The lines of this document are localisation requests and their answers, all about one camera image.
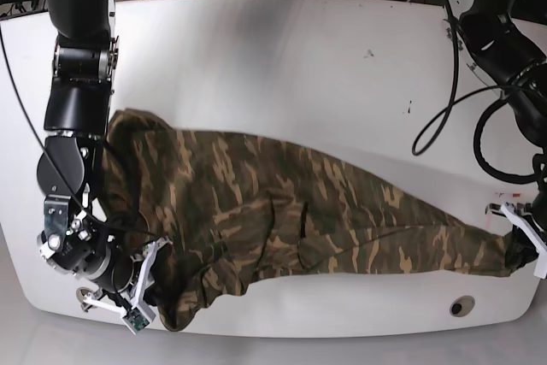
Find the red tape rectangle marking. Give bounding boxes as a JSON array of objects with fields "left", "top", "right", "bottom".
[{"left": 485, "top": 191, "right": 526, "bottom": 233}]

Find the right table grommet hole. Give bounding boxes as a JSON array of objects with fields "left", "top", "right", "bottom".
[{"left": 450, "top": 295, "right": 475, "bottom": 318}]

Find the left table grommet hole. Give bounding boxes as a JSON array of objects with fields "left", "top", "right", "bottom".
[{"left": 76, "top": 287, "right": 96, "bottom": 312}]

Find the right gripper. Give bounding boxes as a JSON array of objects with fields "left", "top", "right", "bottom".
[{"left": 73, "top": 241, "right": 171, "bottom": 309}]

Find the table grommet hole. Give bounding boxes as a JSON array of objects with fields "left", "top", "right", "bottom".
[
  {"left": 450, "top": 295, "right": 475, "bottom": 318},
  {"left": 76, "top": 287, "right": 96, "bottom": 312}
]

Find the camouflage T-shirt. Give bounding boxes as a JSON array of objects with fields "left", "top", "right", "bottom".
[{"left": 107, "top": 109, "right": 518, "bottom": 332}]

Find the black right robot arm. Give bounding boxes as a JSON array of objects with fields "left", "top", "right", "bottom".
[{"left": 37, "top": 0, "right": 163, "bottom": 310}]

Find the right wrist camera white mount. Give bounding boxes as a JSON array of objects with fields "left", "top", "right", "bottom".
[{"left": 79, "top": 236, "right": 174, "bottom": 335}]

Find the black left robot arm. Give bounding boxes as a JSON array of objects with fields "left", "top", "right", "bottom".
[{"left": 444, "top": 0, "right": 546, "bottom": 278}]

